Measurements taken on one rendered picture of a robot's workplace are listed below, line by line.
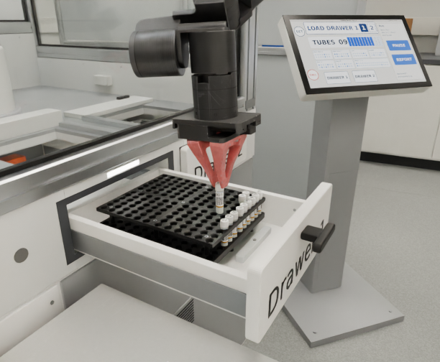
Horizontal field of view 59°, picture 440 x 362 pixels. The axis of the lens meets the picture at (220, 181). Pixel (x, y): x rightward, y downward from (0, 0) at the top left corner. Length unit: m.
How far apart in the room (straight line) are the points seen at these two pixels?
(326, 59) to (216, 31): 0.97
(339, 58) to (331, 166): 0.41
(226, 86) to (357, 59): 1.04
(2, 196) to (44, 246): 0.11
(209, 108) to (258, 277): 0.21
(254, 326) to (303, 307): 1.31
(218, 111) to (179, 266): 0.21
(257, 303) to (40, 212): 0.34
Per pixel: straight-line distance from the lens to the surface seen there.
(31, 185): 0.61
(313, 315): 1.76
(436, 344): 1.87
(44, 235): 0.64
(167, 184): 0.73
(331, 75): 1.39
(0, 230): 0.59
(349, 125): 1.57
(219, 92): 0.48
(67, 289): 0.71
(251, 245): 0.63
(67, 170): 0.63
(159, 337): 0.61
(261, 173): 2.49
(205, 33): 0.48
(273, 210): 0.71
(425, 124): 3.58
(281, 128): 2.37
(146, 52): 0.50
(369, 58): 1.52
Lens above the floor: 1.18
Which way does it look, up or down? 23 degrees down
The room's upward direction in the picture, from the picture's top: straight up
